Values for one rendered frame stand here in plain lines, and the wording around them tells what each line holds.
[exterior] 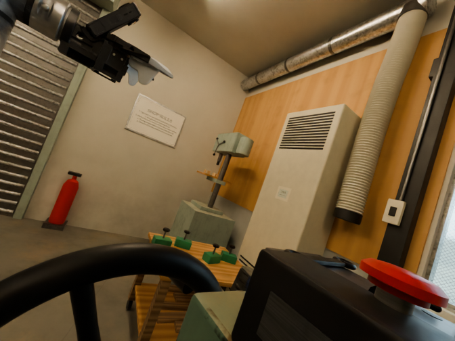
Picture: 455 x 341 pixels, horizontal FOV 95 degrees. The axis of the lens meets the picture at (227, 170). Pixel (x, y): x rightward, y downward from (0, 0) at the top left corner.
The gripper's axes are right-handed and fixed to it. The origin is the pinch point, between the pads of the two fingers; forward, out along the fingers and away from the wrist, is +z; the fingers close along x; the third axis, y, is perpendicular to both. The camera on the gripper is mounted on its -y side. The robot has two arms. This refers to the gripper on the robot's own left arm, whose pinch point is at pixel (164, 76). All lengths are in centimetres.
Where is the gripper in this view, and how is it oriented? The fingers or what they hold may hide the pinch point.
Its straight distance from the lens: 60.2
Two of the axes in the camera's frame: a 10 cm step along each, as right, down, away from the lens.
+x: 5.7, 3.0, -7.7
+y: -4.3, 9.0, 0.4
